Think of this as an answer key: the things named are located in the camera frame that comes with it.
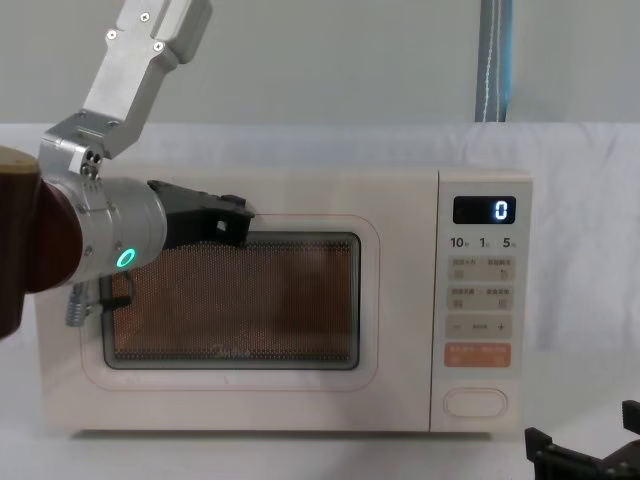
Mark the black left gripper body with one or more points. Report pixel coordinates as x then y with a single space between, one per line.
200 220

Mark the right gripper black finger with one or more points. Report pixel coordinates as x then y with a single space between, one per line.
631 417
539 444

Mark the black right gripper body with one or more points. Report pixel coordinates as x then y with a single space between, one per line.
585 467

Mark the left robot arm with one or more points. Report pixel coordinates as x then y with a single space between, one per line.
115 225

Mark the oven control panel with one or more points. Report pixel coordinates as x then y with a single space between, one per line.
480 300

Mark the white curtain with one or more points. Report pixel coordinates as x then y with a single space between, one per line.
325 75

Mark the cream microwave oven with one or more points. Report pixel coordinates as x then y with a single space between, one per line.
400 300

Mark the white table cloth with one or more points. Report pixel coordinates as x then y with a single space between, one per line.
300 457

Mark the grey striped post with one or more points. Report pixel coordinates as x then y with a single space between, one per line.
494 60

